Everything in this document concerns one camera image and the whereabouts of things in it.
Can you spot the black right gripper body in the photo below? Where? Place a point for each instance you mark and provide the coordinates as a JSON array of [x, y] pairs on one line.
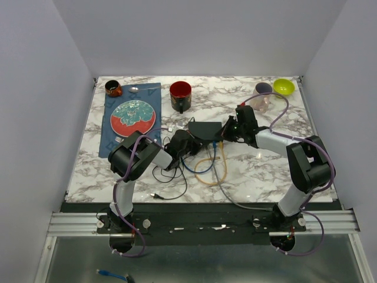
[[233, 130]]

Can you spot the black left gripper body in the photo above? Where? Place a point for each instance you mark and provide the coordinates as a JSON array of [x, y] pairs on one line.
[[192, 147]]

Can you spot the black network switch box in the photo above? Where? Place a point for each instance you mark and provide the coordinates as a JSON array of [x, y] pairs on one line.
[[206, 130]]

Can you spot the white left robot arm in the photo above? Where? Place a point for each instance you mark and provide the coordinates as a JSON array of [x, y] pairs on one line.
[[130, 159]]

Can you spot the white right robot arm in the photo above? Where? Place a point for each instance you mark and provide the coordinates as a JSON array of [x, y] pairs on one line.
[[311, 169]]

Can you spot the pink mug purple inside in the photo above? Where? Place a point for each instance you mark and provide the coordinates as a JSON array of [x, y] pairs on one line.
[[261, 103]]

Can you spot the black mug red inside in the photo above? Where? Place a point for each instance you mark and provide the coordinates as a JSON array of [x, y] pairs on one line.
[[180, 96]]

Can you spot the lime green bowl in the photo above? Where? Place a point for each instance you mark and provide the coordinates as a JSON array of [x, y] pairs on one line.
[[284, 87]]

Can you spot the blue placemat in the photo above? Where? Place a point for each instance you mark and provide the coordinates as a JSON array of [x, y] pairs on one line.
[[152, 97]]

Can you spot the red and teal plate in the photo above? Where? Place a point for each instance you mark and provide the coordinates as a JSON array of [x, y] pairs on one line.
[[131, 116]]

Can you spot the silver fork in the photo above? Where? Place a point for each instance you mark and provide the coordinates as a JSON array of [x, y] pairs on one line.
[[119, 139]]

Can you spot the silver spoon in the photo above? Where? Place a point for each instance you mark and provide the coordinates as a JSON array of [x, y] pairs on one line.
[[137, 90]]

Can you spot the small brown cup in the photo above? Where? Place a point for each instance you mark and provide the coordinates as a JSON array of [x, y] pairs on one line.
[[113, 88]]

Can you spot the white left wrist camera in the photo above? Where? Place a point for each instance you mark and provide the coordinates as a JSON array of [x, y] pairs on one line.
[[179, 125]]

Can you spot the black mounting base plate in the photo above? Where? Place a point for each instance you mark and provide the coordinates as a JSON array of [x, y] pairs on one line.
[[168, 224]]

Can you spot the aluminium rail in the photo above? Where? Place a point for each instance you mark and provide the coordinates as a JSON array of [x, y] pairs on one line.
[[85, 224]]

